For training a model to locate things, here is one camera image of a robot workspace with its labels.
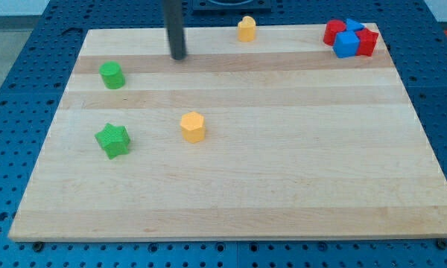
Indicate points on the yellow heart block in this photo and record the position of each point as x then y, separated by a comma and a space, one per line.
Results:
246, 29

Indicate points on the yellow hexagon block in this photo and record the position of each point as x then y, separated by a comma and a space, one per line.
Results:
193, 127

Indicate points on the light wooden board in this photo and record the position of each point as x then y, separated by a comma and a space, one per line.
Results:
299, 145

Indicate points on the green star block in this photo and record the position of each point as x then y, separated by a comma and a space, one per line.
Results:
113, 140

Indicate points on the green cylinder block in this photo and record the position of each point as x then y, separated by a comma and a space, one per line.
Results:
112, 75

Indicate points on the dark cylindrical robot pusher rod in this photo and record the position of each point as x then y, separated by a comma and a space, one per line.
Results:
173, 19

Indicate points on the blue cube block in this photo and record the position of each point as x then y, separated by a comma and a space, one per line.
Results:
346, 44

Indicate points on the red cylinder block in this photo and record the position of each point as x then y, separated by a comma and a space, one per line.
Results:
333, 27

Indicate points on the blue triangle block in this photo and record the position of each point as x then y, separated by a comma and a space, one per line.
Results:
352, 25

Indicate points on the red star block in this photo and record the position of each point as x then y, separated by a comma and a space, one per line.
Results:
367, 42

